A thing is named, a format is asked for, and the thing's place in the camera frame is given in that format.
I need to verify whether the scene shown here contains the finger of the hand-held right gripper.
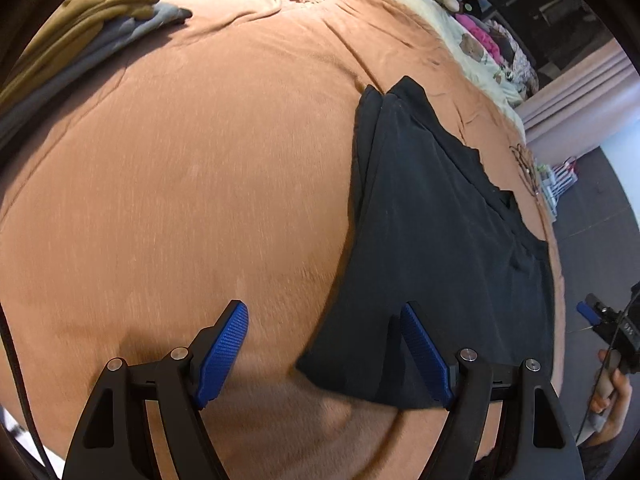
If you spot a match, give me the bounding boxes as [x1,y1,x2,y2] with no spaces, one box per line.
[576,295,612,330]

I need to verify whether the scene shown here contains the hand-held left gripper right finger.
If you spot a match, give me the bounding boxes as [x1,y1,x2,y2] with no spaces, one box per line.
[400,301,585,480]

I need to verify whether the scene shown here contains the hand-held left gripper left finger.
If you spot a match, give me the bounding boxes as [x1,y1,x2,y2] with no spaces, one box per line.
[62,300,251,480]

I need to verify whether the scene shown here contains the black shirt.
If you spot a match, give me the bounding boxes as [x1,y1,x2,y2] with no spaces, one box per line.
[296,76,557,410]

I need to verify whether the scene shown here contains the person's right forearm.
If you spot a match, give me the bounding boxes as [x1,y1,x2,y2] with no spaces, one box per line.
[575,422,623,480]

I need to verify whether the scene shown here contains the person's right hand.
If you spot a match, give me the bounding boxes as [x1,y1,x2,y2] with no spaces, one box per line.
[587,347,634,436]

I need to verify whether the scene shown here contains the eyeglasses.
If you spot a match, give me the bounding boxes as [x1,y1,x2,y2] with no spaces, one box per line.
[509,144,538,196]

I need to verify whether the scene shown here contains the brown blanket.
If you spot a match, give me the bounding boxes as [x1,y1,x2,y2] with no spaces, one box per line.
[0,0,568,480]

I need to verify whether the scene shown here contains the pink curtain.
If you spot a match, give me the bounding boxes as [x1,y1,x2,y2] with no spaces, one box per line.
[515,35,632,148]

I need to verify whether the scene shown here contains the brown stuffed toy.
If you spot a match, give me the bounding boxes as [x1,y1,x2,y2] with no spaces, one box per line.
[459,34,487,61]

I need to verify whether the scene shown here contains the pink cloth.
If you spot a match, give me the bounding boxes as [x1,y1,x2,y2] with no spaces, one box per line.
[456,14,506,63]

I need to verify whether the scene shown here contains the cream blanket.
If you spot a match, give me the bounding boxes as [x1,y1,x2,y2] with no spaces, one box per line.
[345,0,526,123]

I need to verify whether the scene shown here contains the grey garment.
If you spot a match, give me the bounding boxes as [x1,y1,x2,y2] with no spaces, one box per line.
[0,2,193,148]

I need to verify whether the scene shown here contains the olive green garment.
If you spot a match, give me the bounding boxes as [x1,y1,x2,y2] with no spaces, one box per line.
[0,0,166,106]

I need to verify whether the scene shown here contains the black cable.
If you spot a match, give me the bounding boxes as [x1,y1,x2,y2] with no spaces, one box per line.
[577,347,603,443]
[0,302,53,480]

